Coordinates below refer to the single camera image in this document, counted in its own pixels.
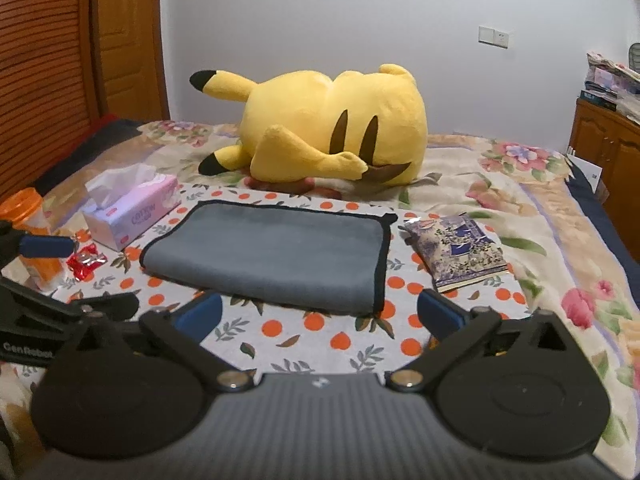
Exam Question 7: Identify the orange plastic cup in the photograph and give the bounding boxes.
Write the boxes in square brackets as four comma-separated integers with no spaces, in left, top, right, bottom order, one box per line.
[1,188,64,294]

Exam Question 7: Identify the pink tissue box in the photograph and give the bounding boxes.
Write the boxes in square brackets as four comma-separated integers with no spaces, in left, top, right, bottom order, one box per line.
[81,164,180,252]

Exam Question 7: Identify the purple and grey towel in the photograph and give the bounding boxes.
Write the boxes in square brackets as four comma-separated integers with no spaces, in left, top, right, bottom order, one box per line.
[140,200,397,316]

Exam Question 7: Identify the floral bed blanket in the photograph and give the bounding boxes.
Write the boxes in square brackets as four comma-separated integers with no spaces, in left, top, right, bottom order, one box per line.
[0,119,640,480]

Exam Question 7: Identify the white wall switch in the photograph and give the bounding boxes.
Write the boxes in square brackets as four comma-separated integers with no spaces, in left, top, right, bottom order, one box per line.
[478,26,510,49]

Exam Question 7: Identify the yellow Pikachu plush toy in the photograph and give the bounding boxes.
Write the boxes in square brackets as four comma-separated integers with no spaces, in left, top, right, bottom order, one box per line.
[190,64,427,186]

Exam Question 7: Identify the stack of papers and books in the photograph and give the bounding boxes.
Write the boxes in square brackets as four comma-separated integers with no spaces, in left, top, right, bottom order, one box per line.
[580,52,639,124]

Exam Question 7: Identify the purple snack packet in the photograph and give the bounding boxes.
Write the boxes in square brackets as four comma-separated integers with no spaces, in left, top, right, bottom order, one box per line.
[400,214,508,292]

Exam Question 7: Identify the wooden slatted headboard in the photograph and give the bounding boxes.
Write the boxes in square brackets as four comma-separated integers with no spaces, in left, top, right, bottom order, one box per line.
[1,0,169,196]

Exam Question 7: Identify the wooden cabinet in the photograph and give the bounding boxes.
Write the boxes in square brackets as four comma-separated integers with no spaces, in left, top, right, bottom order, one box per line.
[570,99,640,261]

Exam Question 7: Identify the red candy wrapper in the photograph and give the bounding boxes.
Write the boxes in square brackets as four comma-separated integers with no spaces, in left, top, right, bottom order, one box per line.
[66,243,107,282]

